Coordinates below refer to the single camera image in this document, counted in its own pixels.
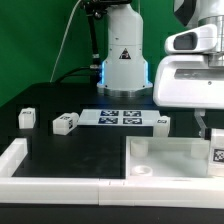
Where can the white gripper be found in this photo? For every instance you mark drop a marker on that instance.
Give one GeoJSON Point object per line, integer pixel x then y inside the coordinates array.
{"type": "Point", "coordinates": [187, 81]}

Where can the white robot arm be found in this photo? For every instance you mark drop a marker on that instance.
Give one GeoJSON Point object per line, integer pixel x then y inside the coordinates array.
{"type": "Point", "coordinates": [125, 71]}

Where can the white base tag sheet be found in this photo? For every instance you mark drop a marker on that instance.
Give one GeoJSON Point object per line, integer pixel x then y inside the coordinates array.
{"type": "Point", "coordinates": [108, 117]}

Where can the white U-shaped obstacle fence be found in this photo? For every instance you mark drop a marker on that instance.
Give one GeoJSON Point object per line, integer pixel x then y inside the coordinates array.
{"type": "Point", "coordinates": [171, 192]}

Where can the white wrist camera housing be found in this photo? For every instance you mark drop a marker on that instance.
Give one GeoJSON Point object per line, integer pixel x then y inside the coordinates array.
{"type": "Point", "coordinates": [198, 40]}

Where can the white square table top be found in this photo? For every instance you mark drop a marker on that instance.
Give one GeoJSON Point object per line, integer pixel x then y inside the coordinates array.
{"type": "Point", "coordinates": [166, 157]}

